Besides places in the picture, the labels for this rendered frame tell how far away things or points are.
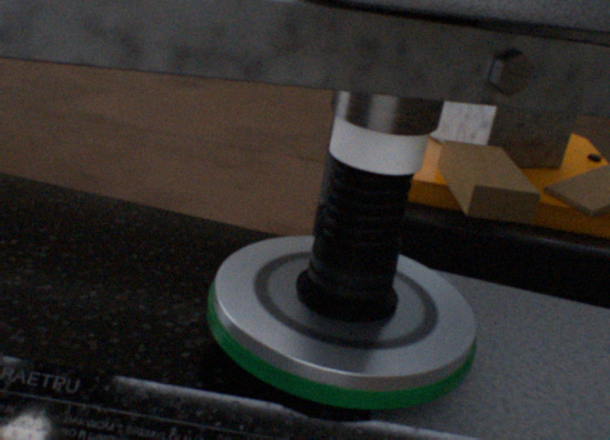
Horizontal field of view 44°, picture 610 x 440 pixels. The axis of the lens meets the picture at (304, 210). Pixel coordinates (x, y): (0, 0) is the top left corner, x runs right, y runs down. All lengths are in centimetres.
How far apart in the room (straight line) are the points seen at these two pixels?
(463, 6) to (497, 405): 34
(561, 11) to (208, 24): 20
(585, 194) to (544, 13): 84
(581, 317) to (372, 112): 39
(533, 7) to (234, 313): 30
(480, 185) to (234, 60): 70
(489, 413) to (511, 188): 54
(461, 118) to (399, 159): 84
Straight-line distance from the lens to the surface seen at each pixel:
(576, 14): 47
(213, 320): 58
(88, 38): 42
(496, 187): 110
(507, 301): 80
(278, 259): 65
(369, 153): 53
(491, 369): 68
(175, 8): 42
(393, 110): 51
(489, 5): 44
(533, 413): 65
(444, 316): 62
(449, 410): 62
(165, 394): 58
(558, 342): 76
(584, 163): 152
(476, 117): 134
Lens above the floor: 118
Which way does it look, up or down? 23 degrees down
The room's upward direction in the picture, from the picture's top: 10 degrees clockwise
